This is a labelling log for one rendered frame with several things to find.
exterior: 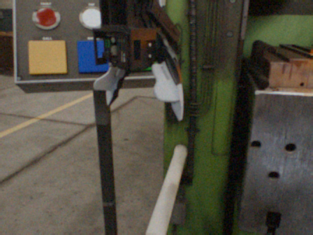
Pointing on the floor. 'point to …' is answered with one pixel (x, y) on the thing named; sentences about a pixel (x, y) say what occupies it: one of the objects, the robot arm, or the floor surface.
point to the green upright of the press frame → (214, 178)
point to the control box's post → (105, 159)
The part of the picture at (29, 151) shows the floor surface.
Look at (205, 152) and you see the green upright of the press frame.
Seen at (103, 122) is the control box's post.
